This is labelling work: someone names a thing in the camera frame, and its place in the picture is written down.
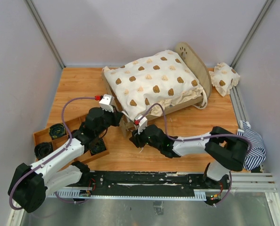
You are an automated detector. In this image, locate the wooden divided tray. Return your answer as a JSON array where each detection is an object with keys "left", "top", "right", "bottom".
[{"left": 33, "top": 115, "right": 109, "bottom": 164}]

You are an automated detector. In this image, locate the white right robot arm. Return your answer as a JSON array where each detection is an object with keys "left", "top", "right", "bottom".
[{"left": 130, "top": 125, "right": 252, "bottom": 188}]

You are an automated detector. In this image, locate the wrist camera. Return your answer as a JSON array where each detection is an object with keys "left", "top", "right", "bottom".
[
  {"left": 94, "top": 94, "right": 114, "bottom": 113},
  {"left": 134, "top": 114, "right": 148, "bottom": 134}
]

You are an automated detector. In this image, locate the blue striped cloth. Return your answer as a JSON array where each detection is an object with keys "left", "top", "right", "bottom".
[{"left": 237, "top": 121, "right": 266, "bottom": 171}]

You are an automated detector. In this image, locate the small bear print pillow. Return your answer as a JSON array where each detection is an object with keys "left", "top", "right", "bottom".
[{"left": 209, "top": 62, "right": 240, "bottom": 97}]

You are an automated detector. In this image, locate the aluminium frame post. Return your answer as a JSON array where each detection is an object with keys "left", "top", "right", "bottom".
[
  {"left": 230, "top": 0, "right": 276, "bottom": 68},
  {"left": 24, "top": 0, "right": 66, "bottom": 69}
]

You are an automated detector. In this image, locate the right aluminium frame post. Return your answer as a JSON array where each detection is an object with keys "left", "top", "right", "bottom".
[{"left": 230, "top": 0, "right": 276, "bottom": 68}]

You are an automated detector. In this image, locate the white slotted cable duct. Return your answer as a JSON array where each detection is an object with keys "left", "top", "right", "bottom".
[{"left": 56, "top": 188, "right": 207, "bottom": 201}]

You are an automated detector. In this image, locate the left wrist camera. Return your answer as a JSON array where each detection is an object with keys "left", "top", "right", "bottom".
[{"left": 94, "top": 94, "right": 114, "bottom": 113}]

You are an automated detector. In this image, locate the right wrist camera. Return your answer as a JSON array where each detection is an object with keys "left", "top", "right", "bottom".
[{"left": 134, "top": 114, "right": 148, "bottom": 134}]

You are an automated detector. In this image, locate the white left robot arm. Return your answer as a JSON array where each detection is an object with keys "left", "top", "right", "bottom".
[{"left": 8, "top": 107, "right": 123, "bottom": 213}]

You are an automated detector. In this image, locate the aluminium side rail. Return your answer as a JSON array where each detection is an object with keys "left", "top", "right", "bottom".
[{"left": 230, "top": 87, "right": 248, "bottom": 121}]

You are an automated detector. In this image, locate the black item in tray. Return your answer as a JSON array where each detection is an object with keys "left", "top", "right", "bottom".
[{"left": 90, "top": 139, "right": 107, "bottom": 155}]

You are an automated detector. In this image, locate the coiled black cable in tray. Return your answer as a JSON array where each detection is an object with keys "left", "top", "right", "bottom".
[{"left": 48, "top": 123, "right": 69, "bottom": 139}]

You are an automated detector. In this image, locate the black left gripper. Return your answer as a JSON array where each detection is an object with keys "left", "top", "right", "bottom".
[{"left": 96, "top": 105, "right": 124, "bottom": 136}]

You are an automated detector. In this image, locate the wooden pet bed frame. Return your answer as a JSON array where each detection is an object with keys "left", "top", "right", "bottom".
[{"left": 101, "top": 42, "right": 212, "bottom": 136}]

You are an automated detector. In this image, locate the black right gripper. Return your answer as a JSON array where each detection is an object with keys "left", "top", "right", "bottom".
[{"left": 129, "top": 123, "right": 161, "bottom": 150}]

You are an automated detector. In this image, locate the left aluminium frame post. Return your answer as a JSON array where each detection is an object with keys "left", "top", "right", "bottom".
[{"left": 24, "top": 0, "right": 66, "bottom": 69}]

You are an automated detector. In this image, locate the large bear print cushion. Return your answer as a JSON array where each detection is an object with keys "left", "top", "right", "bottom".
[{"left": 102, "top": 50, "right": 207, "bottom": 120}]

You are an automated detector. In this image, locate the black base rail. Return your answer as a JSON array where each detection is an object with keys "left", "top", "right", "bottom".
[{"left": 70, "top": 171, "right": 230, "bottom": 196}]

